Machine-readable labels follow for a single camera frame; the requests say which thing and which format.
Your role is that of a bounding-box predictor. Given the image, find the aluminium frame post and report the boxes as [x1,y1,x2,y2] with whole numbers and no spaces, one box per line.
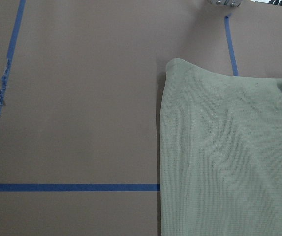
[207,0,243,7]

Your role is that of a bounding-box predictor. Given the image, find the olive green long-sleeve shirt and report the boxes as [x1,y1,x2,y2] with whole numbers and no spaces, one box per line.
[160,58,282,236]

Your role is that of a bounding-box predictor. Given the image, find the blue tape line lengthwise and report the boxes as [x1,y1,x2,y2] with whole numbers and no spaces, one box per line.
[0,0,26,116]

